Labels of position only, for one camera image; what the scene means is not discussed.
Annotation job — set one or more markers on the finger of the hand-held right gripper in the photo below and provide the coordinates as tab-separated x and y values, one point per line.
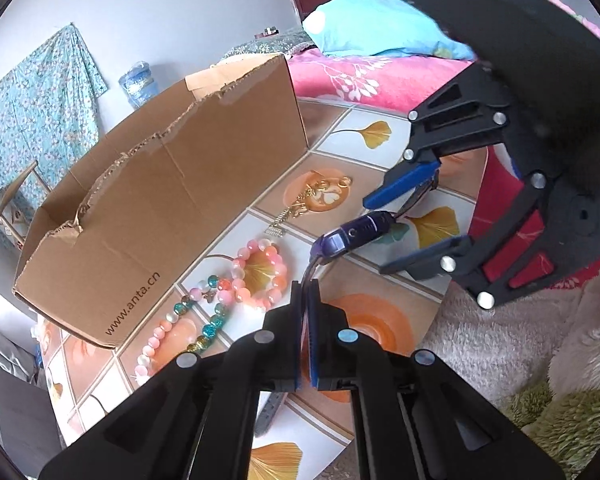
400	185
430	255

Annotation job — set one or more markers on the blue water bottle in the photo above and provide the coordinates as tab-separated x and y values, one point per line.
137	85

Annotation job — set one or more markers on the pale pink pillow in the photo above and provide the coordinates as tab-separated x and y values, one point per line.
592	27

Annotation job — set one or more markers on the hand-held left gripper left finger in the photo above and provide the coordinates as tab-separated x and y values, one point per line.
285	350

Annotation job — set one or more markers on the brown cardboard box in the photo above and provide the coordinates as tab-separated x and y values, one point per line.
180	185

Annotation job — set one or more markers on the teal floral wall cloth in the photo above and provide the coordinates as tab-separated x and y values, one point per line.
40	110

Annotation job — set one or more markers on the beige fuzzy rug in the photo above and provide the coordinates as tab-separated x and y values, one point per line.
505	340

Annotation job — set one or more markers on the black cabinet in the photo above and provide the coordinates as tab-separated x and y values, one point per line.
25	410

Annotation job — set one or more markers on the blue pillow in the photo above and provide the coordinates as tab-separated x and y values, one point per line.
380	25

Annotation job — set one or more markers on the small brown flower brooch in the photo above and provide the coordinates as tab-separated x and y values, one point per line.
211	294

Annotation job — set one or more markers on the black wristwatch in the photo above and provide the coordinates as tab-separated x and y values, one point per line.
350	235

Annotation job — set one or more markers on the green fuzzy cloth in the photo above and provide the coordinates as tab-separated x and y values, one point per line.
570	425

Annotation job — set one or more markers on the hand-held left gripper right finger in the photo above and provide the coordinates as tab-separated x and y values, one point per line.
320	360

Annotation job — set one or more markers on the wooden chair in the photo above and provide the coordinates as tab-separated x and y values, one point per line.
10	200

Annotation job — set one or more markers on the grey floral pillow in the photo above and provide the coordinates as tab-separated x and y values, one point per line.
270	45

